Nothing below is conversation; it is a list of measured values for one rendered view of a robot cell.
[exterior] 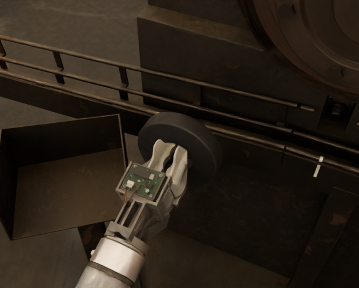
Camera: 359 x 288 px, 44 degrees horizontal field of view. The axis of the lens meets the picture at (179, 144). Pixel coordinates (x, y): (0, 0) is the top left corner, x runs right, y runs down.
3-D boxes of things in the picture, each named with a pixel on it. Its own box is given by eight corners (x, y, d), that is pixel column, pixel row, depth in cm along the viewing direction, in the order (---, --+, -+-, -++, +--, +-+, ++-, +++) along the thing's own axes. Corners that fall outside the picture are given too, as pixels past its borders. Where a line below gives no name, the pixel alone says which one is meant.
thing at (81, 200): (63, 275, 151) (0, 128, 97) (140, 262, 154) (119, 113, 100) (64, 335, 137) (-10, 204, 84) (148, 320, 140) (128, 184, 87)
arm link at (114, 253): (138, 287, 68) (94, 266, 70) (152, 259, 70) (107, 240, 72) (128, 276, 61) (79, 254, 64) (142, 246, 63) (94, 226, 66)
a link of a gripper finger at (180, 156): (195, 127, 72) (172, 175, 68) (198, 144, 77) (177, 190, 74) (178, 122, 73) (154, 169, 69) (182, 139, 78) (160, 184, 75)
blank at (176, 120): (138, 103, 77) (129, 115, 75) (221, 120, 71) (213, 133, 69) (152, 164, 88) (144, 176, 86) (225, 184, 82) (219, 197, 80)
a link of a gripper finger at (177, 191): (194, 167, 74) (172, 214, 70) (195, 171, 75) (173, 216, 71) (168, 158, 75) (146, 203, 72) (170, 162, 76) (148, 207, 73)
